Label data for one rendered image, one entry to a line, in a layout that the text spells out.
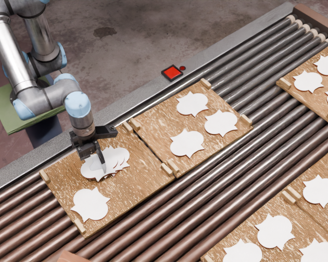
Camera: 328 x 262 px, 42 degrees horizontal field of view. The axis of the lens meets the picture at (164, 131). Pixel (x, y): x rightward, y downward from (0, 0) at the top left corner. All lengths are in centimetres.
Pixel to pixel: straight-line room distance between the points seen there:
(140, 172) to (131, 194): 10
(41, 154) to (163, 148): 50
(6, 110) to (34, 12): 59
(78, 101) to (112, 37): 238
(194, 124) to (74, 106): 64
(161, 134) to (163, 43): 190
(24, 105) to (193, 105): 77
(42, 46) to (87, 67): 167
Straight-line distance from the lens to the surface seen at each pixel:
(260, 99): 197
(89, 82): 334
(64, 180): 171
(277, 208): 164
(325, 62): 218
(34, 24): 170
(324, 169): 179
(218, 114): 185
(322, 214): 168
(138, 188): 164
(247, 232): 158
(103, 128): 154
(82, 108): 135
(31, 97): 144
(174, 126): 181
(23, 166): 182
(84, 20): 392
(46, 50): 184
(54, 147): 183
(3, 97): 212
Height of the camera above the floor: 236
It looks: 52 degrees down
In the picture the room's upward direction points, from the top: 1 degrees counter-clockwise
